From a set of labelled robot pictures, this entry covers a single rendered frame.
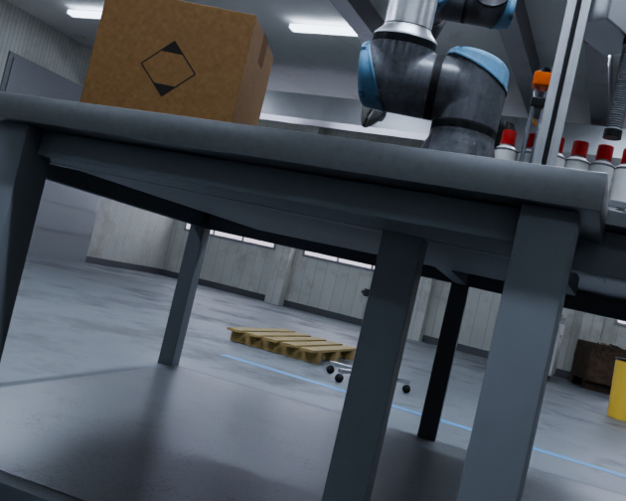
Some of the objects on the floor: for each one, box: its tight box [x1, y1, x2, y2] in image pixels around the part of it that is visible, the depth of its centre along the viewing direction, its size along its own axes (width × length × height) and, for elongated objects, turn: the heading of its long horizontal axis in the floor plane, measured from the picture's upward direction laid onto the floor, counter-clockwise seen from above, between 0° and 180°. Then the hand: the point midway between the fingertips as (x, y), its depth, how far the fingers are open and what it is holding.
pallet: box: [227, 327, 356, 364], centre depth 600 cm, size 125×82×11 cm, turn 57°
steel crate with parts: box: [570, 339, 626, 395], centre depth 996 cm, size 99×115×70 cm
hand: (366, 121), depth 164 cm, fingers closed
